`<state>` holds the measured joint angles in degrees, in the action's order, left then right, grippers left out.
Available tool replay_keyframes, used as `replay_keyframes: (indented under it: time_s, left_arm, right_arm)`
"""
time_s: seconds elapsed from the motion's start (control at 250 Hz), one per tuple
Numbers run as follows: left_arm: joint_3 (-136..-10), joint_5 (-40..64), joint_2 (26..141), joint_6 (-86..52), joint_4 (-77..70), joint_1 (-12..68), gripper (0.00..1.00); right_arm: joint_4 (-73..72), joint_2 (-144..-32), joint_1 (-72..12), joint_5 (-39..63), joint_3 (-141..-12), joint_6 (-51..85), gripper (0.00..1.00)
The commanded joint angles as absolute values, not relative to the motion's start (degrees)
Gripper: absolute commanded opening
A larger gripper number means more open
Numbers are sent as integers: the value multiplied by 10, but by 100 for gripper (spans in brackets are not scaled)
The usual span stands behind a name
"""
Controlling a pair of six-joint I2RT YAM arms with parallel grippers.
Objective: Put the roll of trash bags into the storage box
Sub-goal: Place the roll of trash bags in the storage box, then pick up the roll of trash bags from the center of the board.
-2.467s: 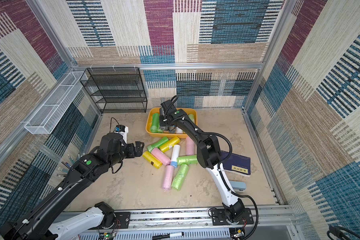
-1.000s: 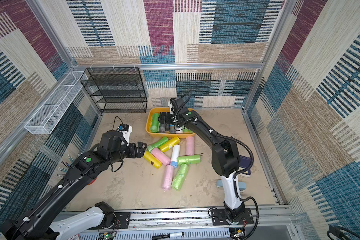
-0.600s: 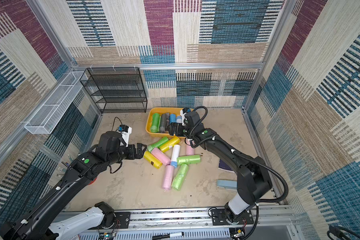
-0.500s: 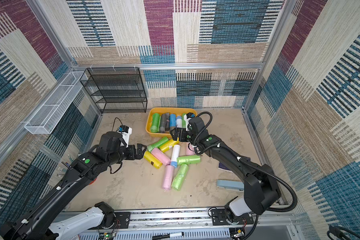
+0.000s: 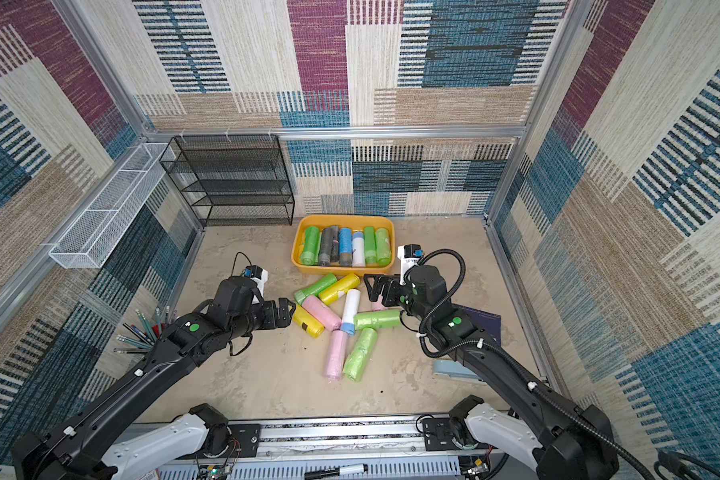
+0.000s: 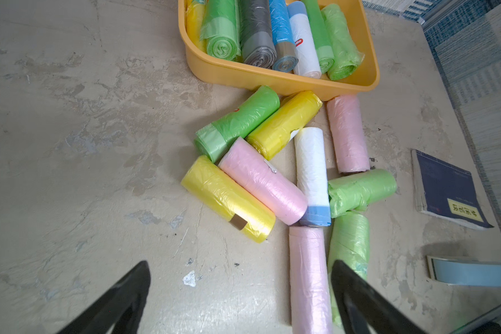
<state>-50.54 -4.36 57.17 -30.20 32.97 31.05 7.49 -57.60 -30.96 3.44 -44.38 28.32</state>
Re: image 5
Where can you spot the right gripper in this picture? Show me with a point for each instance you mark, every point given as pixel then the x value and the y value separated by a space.
pixel 387 290

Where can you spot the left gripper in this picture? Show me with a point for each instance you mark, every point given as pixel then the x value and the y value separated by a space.
pixel 273 321

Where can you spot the pink roll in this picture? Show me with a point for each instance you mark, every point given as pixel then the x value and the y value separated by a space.
pixel 322 313
pixel 336 355
pixel 377 306

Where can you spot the light green roll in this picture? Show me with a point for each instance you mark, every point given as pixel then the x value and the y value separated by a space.
pixel 377 319
pixel 383 246
pixel 358 358

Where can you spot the thin dark green roll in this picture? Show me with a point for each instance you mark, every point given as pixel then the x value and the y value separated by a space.
pixel 370 249

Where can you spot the dark grey roll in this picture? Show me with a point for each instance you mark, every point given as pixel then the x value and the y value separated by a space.
pixel 335 244

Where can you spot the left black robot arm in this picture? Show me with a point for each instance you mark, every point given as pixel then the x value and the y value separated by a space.
pixel 75 449

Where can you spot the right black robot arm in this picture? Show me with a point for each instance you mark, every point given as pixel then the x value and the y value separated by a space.
pixel 550 433

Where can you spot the small yellow roll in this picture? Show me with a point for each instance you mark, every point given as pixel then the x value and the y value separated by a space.
pixel 306 322

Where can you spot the yellow roll near box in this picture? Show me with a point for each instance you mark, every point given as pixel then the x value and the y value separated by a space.
pixel 339 289

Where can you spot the white roll blue end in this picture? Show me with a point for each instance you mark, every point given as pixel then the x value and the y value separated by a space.
pixel 351 306

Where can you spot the green roll near box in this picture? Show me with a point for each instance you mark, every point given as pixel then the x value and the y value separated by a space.
pixel 316 288

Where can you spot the yellow plastic storage box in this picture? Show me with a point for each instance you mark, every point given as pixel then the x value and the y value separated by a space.
pixel 356 222

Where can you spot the light blue stapler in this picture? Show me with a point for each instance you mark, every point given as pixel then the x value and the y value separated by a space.
pixel 455 371

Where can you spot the dark blue notebook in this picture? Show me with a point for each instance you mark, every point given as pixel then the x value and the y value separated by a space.
pixel 488 321

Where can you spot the black mesh shelf rack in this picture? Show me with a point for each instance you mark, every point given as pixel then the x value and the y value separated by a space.
pixel 231 180

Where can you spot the red pencil cup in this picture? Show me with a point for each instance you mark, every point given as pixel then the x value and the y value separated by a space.
pixel 141 335

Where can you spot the black marker pen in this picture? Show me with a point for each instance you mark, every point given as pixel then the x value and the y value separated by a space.
pixel 346 470

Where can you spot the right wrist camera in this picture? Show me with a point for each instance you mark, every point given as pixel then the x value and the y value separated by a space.
pixel 409 256

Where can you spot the white wire wall basket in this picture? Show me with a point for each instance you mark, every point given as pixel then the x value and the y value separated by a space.
pixel 90 240

